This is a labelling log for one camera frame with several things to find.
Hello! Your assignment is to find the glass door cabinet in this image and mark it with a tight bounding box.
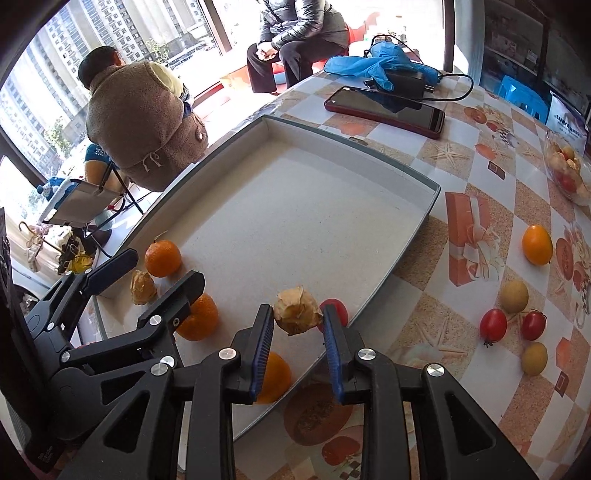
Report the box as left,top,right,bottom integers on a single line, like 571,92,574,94
480,0,591,107

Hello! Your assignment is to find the small mandarin with stem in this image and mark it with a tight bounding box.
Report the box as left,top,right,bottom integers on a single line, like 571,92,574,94
144,237,183,278

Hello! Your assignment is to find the white printed bag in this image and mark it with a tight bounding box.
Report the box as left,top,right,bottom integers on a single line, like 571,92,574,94
549,90,589,139

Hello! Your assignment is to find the white folding chair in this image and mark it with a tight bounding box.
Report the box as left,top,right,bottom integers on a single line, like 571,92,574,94
44,161,146,259

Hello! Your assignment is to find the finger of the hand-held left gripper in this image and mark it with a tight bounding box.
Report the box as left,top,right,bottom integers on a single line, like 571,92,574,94
25,249,139,344
60,271,206,371

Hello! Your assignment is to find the black power adapter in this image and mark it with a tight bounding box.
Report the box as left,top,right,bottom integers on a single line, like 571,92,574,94
365,69,437,99

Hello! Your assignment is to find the large bumpy mandarin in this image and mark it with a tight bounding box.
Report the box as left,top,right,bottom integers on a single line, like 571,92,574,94
175,292,219,342

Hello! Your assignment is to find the grey shallow tray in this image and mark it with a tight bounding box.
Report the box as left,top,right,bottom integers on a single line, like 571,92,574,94
95,114,441,441

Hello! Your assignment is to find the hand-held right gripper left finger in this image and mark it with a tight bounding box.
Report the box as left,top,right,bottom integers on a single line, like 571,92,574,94
58,304,277,480

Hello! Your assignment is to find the plush toy blue shirt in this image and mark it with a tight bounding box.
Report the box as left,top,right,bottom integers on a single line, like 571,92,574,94
83,143,116,185

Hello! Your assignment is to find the smooth round orange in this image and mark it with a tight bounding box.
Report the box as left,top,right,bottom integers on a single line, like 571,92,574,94
522,224,554,266

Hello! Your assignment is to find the red cherry tomato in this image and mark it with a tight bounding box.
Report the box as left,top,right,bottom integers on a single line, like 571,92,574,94
479,308,509,347
318,298,350,333
521,310,548,341

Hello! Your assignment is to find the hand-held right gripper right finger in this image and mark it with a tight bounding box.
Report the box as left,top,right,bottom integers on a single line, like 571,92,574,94
322,305,539,480

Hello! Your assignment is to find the black charger with cable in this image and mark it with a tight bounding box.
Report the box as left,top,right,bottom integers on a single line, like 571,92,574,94
369,34,475,103

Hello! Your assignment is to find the blue crumpled cloth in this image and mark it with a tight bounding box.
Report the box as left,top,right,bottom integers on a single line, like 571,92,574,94
323,41,441,93

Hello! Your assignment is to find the tan longan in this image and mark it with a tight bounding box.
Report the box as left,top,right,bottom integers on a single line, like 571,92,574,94
522,342,549,376
500,280,530,313

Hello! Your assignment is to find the checkered printed tablecloth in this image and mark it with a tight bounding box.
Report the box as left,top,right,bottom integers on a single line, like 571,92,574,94
222,69,591,480

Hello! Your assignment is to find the glass fruit bowl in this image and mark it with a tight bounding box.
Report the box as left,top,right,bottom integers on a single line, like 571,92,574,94
542,129,591,206

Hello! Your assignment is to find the smartphone in dark red case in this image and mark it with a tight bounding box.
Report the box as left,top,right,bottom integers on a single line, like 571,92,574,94
323,85,446,140

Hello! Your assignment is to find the smooth oval orange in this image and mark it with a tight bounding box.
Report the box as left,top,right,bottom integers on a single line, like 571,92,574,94
255,351,293,405

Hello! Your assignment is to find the blue plastic stool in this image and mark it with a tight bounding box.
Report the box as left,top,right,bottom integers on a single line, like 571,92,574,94
496,75,550,116

